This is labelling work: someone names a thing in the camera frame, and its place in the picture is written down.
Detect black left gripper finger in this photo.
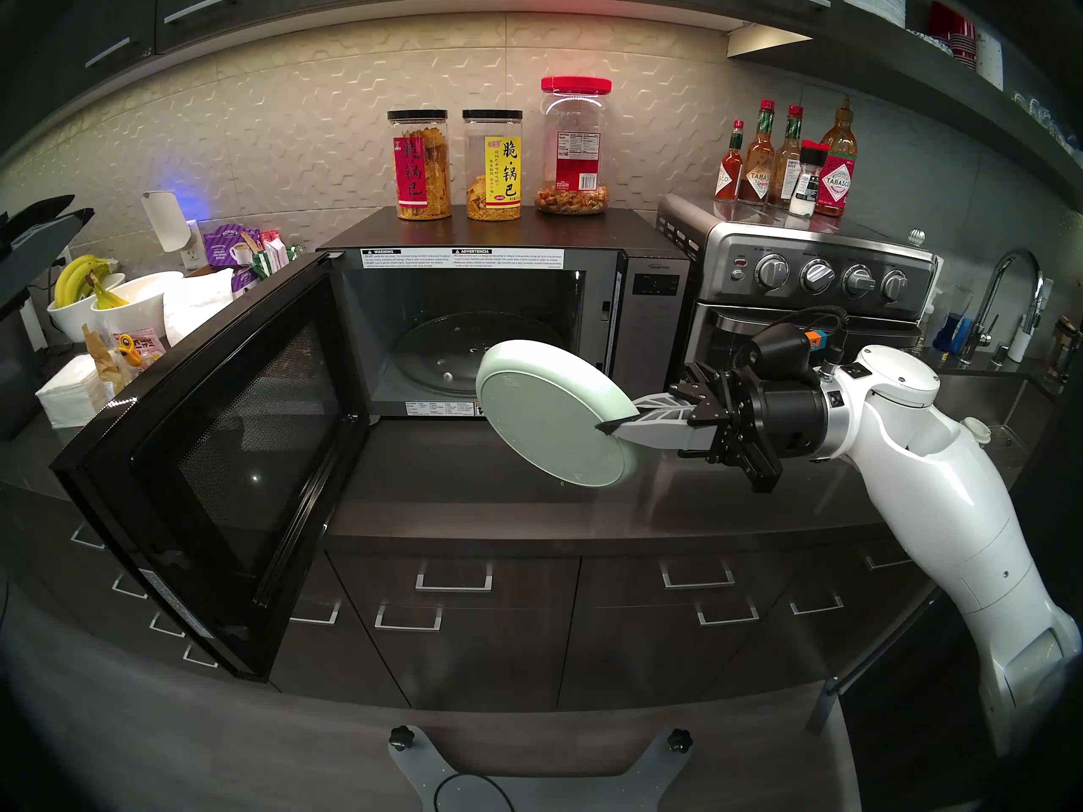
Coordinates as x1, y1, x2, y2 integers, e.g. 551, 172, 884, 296
0, 193, 77, 236
0, 208, 96, 314

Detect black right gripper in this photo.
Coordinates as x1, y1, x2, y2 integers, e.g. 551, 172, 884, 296
595, 364, 830, 496

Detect black microwave oven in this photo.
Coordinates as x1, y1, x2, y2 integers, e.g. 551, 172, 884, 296
51, 208, 690, 683

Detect light green plate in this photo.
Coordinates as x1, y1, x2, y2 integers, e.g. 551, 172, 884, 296
476, 339, 648, 488

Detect glass microwave turntable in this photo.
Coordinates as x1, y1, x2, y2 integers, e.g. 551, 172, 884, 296
391, 311, 566, 398

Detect yellow banana bunch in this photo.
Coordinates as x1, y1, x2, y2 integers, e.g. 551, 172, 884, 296
53, 255, 128, 310

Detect bananas in white bowl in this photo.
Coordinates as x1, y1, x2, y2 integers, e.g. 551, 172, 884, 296
47, 273, 128, 342

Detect large white bowl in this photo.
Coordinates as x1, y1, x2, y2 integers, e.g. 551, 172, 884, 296
91, 271, 185, 337

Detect black countertop appliance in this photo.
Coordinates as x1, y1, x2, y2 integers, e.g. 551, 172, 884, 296
0, 307, 43, 437

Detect brown snack packet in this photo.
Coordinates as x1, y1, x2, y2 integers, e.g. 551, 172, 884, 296
83, 324, 128, 386

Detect white napkin stack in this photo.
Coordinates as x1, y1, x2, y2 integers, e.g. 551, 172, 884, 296
36, 354, 115, 429

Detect white paper bag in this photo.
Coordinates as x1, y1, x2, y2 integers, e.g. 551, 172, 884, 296
163, 267, 235, 343

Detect stainless steel toaster oven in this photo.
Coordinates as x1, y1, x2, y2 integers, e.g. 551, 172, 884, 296
657, 195, 940, 426

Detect purple snack bag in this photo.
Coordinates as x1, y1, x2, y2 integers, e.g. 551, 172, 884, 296
206, 225, 263, 291

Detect green red tea packets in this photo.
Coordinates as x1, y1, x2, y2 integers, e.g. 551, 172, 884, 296
250, 231, 305, 278

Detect small red hot sauce bottle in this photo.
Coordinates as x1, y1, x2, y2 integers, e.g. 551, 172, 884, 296
715, 119, 747, 202

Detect brown sauce bottle Tabasco label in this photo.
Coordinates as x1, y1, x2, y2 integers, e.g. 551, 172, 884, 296
739, 100, 778, 206

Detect clear jar red lid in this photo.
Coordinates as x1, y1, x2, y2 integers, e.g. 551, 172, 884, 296
535, 76, 613, 217

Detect dark lower drawer cabinet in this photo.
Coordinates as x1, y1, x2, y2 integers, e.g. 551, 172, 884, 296
0, 480, 974, 718

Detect large orange Tabasco bottle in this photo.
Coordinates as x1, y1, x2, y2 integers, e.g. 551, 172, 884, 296
816, 96, 858, 219

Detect snack jar yellow label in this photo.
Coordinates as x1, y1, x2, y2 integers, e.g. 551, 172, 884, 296
462, 108, 524, 222

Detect stainless steel sink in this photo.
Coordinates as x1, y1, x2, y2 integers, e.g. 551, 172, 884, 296
901, 370, 1054, 473

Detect snack jar pink label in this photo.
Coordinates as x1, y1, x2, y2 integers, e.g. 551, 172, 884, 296
388, 110, 452, 222

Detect chrome kitchen faucet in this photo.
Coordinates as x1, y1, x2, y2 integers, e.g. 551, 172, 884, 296
960, 248, 1054, 367

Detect brown bottle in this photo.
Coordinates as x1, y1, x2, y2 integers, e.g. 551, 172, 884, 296
1047, 315, 1082, 382

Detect red cup stack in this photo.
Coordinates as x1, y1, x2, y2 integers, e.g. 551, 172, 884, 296
926, 3, 978, 63

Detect white cup stack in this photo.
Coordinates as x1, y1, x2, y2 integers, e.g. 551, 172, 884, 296
975, 30, 1006, 91

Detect white plug-in wall device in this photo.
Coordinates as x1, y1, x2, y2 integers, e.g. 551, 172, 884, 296
141, 190, 189, 253

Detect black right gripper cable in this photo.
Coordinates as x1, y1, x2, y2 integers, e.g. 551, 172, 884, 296
761, 305, 849, 371

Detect black frame pole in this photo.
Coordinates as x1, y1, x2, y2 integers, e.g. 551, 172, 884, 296
808, 590, 942, 735

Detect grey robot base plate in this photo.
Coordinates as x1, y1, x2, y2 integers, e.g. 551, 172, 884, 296
389, 726, 695, 812

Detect black base cable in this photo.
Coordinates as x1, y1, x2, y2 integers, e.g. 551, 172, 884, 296
433, 772, 517, 812

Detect dark wall shelf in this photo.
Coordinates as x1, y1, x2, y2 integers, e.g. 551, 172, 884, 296
726, 22, 1083, 217

